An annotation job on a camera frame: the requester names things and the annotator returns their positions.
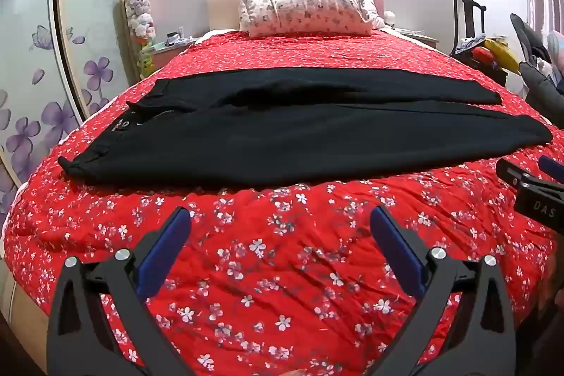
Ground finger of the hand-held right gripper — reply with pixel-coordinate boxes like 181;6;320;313
538;156;564;184
496;158;544;195

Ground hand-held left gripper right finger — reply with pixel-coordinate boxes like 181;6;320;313
366;205;517;376

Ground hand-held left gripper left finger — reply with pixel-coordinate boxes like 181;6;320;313
46;206;195;376

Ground black pants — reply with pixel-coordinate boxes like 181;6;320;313
57;67;553;188

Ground grey garment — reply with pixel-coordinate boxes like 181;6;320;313
510;12;564;122

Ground red floral bedspread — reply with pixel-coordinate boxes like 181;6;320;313
4;28;560;376

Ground yellow bag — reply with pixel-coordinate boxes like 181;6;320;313
482;38;521;74

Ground wooden bedside table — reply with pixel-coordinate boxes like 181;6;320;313
394;26;440;51

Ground white bedside table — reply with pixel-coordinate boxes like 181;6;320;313
147;33;200;70

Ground floral sliding-door wardrobe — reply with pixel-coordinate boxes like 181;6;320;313
0;0;137;227

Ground plush toy tower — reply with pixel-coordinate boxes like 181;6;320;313
124;0;158;78

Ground white floral pillow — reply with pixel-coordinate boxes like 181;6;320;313
235;0;385;38

